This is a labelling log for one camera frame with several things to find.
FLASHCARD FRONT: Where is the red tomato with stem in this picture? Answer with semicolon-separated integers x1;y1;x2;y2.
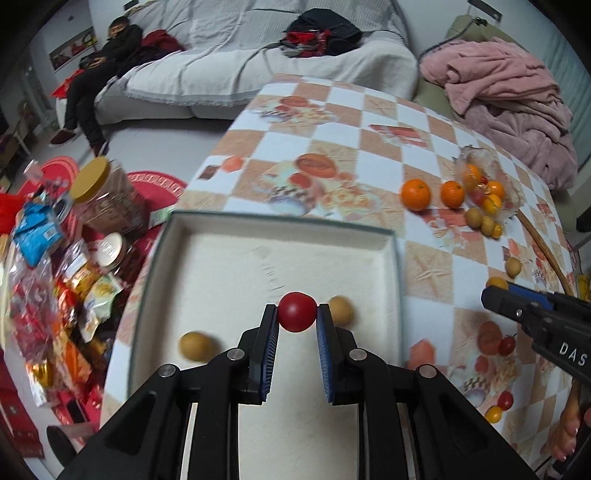
498;336;516;357

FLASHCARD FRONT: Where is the yellow cherry tomato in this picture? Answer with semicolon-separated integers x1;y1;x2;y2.
486;276;509;290
491;224;503;240

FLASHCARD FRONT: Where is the brown longan fruit right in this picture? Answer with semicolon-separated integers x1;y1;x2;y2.
328;296;355;327

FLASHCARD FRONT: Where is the brown longan fruit left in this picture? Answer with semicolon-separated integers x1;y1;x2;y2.
178;331;216;363

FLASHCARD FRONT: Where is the seated person in black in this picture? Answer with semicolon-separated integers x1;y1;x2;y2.
49;16;143;157

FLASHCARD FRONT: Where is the blue snack packet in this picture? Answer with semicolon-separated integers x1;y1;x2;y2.
12;202;65;268

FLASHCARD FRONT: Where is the large orange mandarin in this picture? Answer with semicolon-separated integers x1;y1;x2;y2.
400;179;432;212

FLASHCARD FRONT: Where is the pink blanket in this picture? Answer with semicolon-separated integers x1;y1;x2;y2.
420;38;578;191

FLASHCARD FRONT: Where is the longan beside bowl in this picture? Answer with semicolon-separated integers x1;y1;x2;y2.
465;208;483;230
480;215;496;237

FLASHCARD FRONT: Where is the smaller orange mandarin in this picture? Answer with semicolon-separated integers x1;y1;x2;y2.
440;181;465;210

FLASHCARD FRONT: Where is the longan beside bowl right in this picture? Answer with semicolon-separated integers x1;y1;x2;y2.
480;215;496;237

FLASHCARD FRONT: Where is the red cherry tomato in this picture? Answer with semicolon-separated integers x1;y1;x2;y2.
277;292;318;333
497;391;514;411

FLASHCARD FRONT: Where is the wooden hoop on table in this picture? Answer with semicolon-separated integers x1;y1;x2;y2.
516;210;575;297

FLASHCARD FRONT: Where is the white tray with green rim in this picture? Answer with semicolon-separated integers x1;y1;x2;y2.
127;212;402;479

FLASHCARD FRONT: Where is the plastic jar with yellow lid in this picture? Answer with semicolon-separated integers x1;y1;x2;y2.
69;156;148;237

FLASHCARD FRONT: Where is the dark clothes pile on sofa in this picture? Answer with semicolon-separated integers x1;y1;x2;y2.
280;8;363;58

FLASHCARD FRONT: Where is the lone longan on table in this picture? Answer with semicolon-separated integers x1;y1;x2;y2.
505;257;523;279

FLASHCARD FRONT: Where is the brown longan fruit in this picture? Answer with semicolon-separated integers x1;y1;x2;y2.
328;296;355;327
178;331;216;363

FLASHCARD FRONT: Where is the longan beside bowl left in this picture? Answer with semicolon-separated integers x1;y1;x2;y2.
465;208;483;230

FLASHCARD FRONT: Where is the yellow cherry tomato by bowl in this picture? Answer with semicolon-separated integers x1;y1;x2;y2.
491;224;503;240

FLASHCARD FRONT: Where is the clear glass fruit bowl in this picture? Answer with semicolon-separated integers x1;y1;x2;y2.
455;145;525;223

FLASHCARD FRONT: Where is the orange cherry tomato on table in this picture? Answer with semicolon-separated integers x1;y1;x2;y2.
485;405;503;424

